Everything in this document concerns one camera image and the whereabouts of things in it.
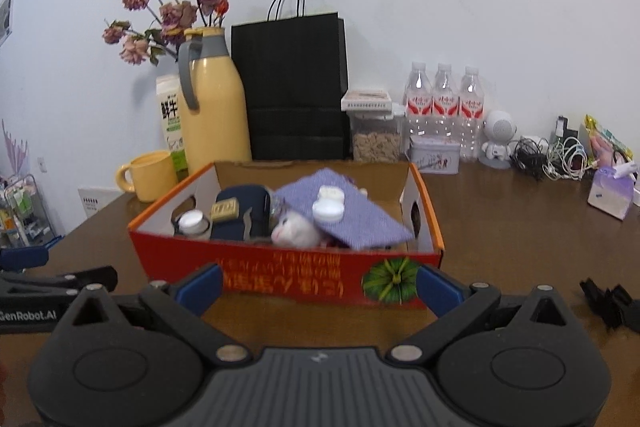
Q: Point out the gold rectangular case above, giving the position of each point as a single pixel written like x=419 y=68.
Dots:
x=225 y=210

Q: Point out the purple tissue pack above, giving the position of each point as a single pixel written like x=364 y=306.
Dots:
x=607 y=197

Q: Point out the yellow mug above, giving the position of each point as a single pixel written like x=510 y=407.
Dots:
x=152 y=177

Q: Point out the clear water bottle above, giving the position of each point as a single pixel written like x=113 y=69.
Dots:
x=445 y=104
x=418 y=102
x=472 y=107

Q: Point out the white wall socket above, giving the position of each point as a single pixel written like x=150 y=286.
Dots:
x=42 y=164

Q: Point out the purple cloth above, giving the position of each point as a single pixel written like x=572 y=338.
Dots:
x=370 y=219

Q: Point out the clear seed container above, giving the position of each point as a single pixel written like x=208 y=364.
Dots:
x=375 y=144

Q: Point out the navy pouch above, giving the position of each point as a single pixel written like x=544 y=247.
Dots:
x=257 y=207

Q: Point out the black clip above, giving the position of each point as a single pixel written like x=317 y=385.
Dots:
x=607 y=302

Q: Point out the small white cap bottle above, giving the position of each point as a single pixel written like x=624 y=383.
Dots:
x=330 y=193

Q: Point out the white robot-shaped speaker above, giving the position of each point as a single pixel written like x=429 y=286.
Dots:
x=498 y=127

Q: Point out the grey printed tin box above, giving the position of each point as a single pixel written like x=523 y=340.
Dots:
x=432 y=157

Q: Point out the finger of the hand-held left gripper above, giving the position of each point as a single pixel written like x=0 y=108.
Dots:
x=60 y=284
x=22 y=258

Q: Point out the black charger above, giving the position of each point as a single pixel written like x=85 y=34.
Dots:
x=562 y=127

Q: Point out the yellow thermos jug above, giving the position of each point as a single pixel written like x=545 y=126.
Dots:
x=215 y=117

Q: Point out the clear jar white lid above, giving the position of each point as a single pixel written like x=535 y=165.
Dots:
x=192 y=222

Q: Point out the red cardboard box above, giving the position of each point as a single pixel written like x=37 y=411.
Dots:
x=300 y=277

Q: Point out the purple ribbed object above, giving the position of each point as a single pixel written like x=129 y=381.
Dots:
x=15 y=152

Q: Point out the white milk carton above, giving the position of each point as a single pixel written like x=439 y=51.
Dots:
x=170 y=117

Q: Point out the wall notice paper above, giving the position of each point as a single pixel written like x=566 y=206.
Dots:
x=6 y=14

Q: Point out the small white red box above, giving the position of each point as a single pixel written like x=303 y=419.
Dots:
x=366 y=99

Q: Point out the colourful snack packet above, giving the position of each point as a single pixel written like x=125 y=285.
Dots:
x=607 y=142

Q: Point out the white bottle cap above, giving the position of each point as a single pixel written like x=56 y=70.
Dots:
x=327 y=211

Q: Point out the white orange plush toy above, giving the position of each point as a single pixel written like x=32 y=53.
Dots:
x=295 y=229

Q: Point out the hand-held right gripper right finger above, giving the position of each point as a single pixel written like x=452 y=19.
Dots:
x=437 y=289

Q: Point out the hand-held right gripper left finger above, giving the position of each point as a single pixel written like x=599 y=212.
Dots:
x=202 y=289

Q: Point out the black paper bag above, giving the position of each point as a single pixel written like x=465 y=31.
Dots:
x=290 y=82

